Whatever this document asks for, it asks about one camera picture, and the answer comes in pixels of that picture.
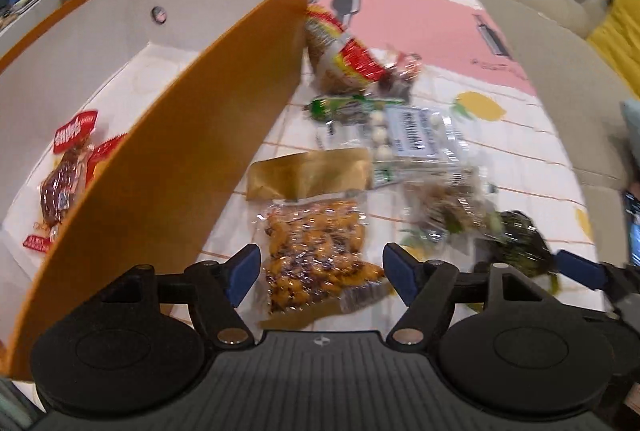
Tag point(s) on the beige sofa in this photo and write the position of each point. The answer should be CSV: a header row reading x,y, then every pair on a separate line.
x,y
550,61

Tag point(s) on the clear packet of orange nuggets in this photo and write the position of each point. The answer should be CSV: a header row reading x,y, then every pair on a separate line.
x,y
310,251

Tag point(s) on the orange cardboard box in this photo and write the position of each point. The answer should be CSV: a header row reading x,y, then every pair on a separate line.
x,y
175,211

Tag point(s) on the green white snack packet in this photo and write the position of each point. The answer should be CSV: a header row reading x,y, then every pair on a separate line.
x,y
400,173

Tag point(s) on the clear brown mixed snack packet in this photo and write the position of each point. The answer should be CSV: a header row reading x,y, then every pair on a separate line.
x,y
450,206

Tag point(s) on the small clear dark red packet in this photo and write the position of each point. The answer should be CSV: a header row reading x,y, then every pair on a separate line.
x,y
402,71

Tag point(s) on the white low cabinet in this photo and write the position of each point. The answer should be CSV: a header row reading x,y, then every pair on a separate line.
x,y
45,3

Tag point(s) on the green sausage packet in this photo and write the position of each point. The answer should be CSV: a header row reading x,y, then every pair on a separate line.
x,y
345,106

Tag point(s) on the pink white lemon print tablecloth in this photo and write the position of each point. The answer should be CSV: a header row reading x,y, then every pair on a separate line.
x,y
425,11

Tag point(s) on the gold foil snack packet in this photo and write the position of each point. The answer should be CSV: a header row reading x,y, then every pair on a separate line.
x,y
310,173

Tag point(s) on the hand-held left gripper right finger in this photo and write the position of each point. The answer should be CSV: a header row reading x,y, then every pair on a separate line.
x,y
400,271

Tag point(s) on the light blue pillow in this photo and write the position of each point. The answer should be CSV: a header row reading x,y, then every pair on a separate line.
x,y
632,131

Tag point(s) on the dark green snack packet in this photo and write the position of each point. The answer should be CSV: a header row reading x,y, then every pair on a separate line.
x,y
520,246

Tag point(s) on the red label brown snack packet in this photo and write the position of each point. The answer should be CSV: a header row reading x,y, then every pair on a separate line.
x,y
340,56

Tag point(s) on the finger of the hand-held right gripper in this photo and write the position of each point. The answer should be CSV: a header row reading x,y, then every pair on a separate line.
x,y
577,268

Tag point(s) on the yellow pillow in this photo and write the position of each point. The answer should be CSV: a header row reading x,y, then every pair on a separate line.
x,y
620,31

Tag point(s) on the red brown meat snack packet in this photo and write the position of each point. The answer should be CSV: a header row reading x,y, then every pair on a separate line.
x,y
62,186

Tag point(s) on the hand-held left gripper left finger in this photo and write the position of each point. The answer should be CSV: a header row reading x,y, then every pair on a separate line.
x,y
245,268

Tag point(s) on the silver white snack packet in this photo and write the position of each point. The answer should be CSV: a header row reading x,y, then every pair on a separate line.
x,y
415,133

